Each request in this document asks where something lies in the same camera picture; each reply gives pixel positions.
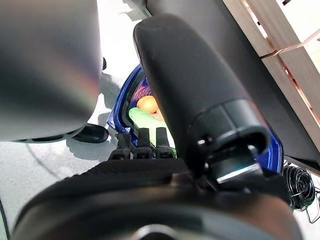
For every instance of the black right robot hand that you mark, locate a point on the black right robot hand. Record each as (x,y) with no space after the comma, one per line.
(190,82)

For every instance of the blue shopping basket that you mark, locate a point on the blue shopping basket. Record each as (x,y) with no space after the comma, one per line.
(125,100)

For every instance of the orange round fruit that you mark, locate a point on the orange round fruit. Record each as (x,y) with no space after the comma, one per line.
(147,103)

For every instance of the green cucumber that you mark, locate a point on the green cucumber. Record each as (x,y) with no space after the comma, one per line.
(145,118)

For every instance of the black robot foot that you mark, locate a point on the black robot foot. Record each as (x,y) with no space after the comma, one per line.
(92,133)
(104,63)

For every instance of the light wooden crate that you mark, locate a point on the light wooden crate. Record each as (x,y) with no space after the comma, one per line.
(290,55)

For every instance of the grey robot leg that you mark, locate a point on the grey robot leg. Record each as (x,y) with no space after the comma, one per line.
(47,65)

